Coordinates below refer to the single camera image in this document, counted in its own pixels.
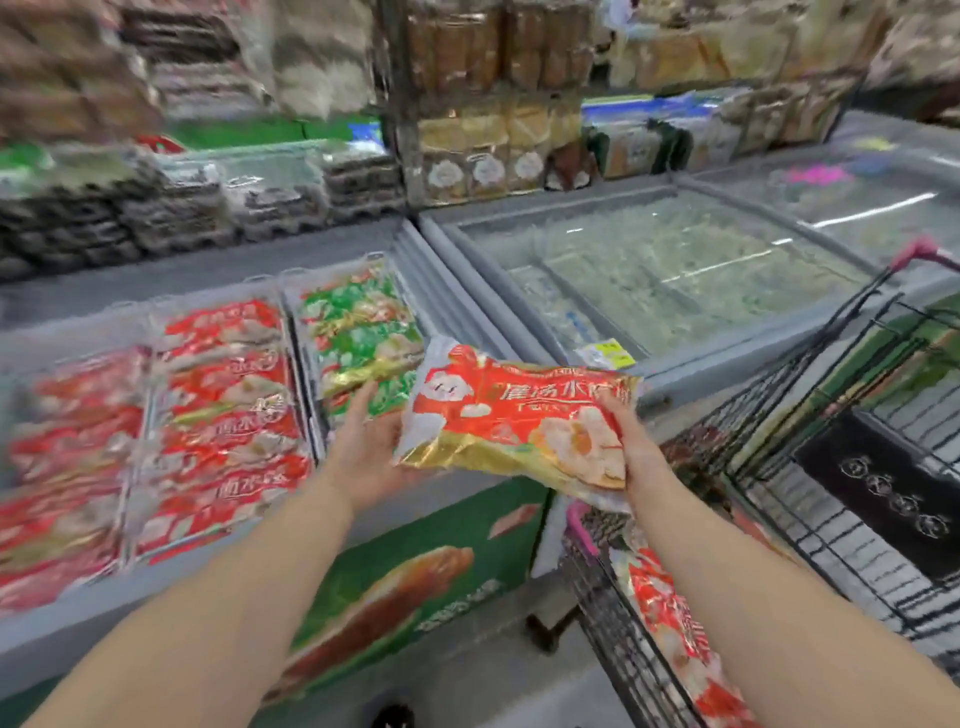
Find person's right hand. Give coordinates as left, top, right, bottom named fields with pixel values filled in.
left=592, top=389, right=676, bottom=511

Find person's left hand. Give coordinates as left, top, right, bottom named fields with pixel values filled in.
left=326, top=378, right=436, bottom=515

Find green dumpling packet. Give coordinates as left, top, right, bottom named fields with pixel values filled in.
left=326, top=371, right=418, bottom=429
left=314, top=322, right=425, bottom=399
left=299, top=266, right=406, bottom=335

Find red dumpling packet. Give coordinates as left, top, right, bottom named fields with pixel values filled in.
left=393, top=335, right=645, bottom=515

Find red dumpling packets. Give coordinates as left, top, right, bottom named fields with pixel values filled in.
left=0, top=298, right=313, bottom=616

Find grey freezer with green front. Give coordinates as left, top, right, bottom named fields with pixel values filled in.
left=0, top=217, right=553, bottom=728

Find black wire shopping cart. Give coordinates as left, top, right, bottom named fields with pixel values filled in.
left=524, top=236, right=960, bottom=728

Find person's right forearm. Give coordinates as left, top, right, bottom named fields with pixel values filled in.
left=626, top=479, right=960, bottom=728

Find person's left forearm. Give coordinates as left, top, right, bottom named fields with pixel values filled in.
left=22, top=479, right=358, bottom=728

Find grey freezer with loose dumplings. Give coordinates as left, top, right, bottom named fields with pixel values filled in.
left=416, top=176, right=901, bottom=421

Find white plastic freezer basket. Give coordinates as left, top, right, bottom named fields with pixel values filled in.
left=146, top=288, right=324, bottom=564
left=0, top=329, right=155, bottom=601
left=281, top=251, right=444, bottom=451

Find black cart seat panel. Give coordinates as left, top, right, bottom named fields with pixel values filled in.
left=794, top=412, right=960, bottom=583

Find clear sleeve with yellow tags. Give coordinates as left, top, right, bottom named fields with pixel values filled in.
left=573, top=337, right=639, bottom=373

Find clear frozen bags blue print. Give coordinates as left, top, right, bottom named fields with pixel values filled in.
left=509, top=262, right=609, bottom=354

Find stacks of clear pastry boxes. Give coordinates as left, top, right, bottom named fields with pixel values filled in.
left=119, top=146, right=406, bottom=253

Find tan snack bag white label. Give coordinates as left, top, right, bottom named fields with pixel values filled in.
left=464, top=112, right=515, bottom=198
left=506, top=104, right=553, bottom=193
left=419, top=119, right=474, bottom=204

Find tan bread bag green band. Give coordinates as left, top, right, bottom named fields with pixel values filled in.
left=584, top=119, right=669, bottom=181
left=652, top=108, right=751, bottom=174

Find grey metal shelf rack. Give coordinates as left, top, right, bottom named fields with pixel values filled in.
left=0, top=0, right=871, bottom=219

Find clear bags of brown pastries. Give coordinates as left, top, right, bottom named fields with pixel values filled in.
left=749, top=74, right=849, bottom=148

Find bags of white round buns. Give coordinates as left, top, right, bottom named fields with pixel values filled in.
left=273, top=0, right=376, bottom=118

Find clear packs with red labels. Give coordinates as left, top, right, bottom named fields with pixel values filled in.
left=149, top=59, right=264, bottom=114

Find row of pale bread bags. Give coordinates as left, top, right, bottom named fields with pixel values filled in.
left=611, top=18, right=879, bottom=91

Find clear box of green cakes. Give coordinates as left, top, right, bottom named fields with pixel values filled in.
left=0, top=146, right=136, bottom=196

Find row of brown bread bags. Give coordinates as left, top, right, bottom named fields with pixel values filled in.
left=404, top=0, right=598, bottom=95

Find black tray pack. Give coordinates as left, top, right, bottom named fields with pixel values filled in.
left=119, top=11, right=241, bottom=65

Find stack of clear bun boxes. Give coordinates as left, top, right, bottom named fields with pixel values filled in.
left=0, top=0, right=163, bottom=144

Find far shelves of goods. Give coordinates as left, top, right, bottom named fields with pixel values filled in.
left=862, top=0, right=960, bottom=129

